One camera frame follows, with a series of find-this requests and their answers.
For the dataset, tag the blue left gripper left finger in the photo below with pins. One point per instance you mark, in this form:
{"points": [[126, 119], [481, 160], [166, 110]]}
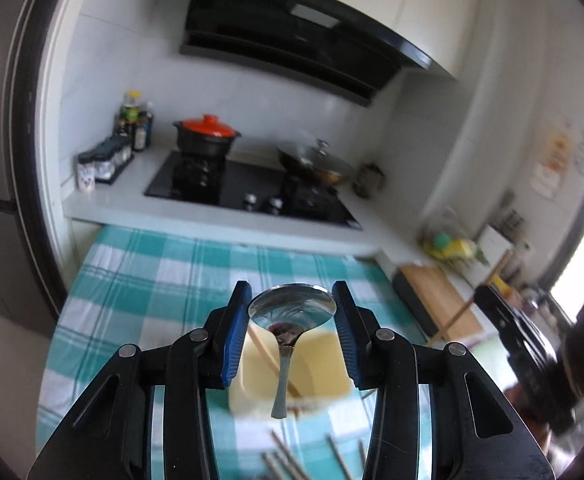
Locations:
{"points": [[233, 329]]}

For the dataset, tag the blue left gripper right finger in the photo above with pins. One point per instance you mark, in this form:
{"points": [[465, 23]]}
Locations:
{"points": [[352, 333]]}

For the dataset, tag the steel spoon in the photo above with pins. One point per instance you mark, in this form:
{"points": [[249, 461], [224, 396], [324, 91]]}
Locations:
{"points": [[339, 458], [288, 311]]}

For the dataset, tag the short wooden chopstick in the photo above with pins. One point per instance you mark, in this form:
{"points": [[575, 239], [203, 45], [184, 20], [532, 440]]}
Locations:
{"points": [[362, 452]]}

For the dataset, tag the person's right hand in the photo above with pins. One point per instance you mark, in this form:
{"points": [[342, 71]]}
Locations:
{"points": [[538, 427]]}

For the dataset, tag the cream utensil holder box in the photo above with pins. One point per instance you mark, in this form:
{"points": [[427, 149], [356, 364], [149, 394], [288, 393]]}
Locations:
{"points": [[317, 370]]}

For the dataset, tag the wooden cutting board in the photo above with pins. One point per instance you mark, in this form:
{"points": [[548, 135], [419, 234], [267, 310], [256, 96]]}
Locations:
{"points": [[428, 295]]}

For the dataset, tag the teal plaid tablecloth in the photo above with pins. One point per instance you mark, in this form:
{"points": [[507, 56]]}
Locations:
{"points": [[144, 288]]}

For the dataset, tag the yellow green fruit bag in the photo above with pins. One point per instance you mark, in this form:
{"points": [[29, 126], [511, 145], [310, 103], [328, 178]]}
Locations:
{"points": [[443, 246]]}

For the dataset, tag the black gas stove top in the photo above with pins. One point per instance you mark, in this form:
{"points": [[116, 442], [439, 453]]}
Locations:
{"points": [[240, 186]]}

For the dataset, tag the wok with glass lid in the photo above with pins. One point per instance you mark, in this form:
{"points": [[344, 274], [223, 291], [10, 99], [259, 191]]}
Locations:
{"points": [[313, 165]]}

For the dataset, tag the white knife block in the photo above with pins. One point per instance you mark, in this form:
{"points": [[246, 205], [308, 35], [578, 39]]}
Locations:
{"points": [[492, 246]]}

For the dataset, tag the black clay pot red lid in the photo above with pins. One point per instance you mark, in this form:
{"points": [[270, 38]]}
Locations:
{"points": [[206, 136]]}

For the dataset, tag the spice jar rack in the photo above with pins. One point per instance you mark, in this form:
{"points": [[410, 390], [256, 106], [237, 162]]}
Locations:
{"points": [[103, 163]]}

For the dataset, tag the sauce bottles group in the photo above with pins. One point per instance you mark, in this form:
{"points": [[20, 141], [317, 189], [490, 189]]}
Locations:
{"points": [[134, 121]]}

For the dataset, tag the grey multi-door refrigerator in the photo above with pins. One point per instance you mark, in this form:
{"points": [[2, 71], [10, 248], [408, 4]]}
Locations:
{"points": [[2, 150]]}

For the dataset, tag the black range hood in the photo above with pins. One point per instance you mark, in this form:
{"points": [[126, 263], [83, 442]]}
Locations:
{"points": [[324, 43]]}

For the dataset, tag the wall calendar hanging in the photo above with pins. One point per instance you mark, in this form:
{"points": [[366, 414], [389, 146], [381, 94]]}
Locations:
{"points": [[553, 161]]}

